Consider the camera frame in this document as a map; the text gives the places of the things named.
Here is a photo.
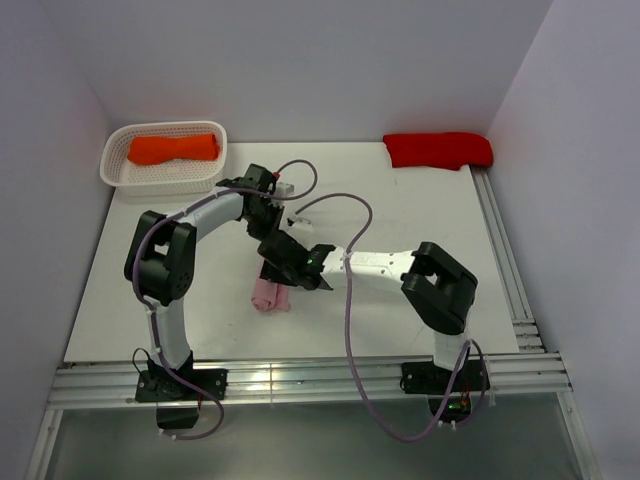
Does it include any pink t shirt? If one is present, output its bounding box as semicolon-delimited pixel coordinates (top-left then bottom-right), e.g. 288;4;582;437
251;269;291;313

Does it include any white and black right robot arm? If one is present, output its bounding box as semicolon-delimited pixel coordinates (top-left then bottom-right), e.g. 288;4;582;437
258;231;478;390

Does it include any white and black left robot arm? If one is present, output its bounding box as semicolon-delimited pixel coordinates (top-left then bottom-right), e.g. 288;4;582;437
124;164;291;400

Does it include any white perforated plastic basket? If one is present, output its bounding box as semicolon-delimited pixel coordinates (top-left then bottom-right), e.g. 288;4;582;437
100;120;227;196

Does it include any rolled orange t shirt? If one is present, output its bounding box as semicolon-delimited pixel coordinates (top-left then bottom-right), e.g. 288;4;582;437
127;134;221;166

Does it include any folded red t shirt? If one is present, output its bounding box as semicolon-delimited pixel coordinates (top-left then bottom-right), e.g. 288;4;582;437
383;132;494;171

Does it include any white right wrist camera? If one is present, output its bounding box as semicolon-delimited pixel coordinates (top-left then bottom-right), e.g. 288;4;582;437
286;215;313;234

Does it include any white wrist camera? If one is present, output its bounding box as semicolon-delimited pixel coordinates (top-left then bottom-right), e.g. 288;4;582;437
286;215;313;234
274;182;295;198

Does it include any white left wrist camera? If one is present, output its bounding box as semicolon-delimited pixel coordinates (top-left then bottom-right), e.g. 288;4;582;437
274;182;295;198

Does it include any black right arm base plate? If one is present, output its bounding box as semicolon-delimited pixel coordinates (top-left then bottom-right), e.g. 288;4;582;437
400;359;491;395

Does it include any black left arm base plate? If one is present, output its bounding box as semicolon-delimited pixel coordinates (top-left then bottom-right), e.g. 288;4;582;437
134;369;228;403

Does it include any aluminium front rail frame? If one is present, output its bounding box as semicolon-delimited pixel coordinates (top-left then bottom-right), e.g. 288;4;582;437
25;353;602;479

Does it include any aluminium right side rail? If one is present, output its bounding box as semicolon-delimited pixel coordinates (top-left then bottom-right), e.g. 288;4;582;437
471;167;547;354

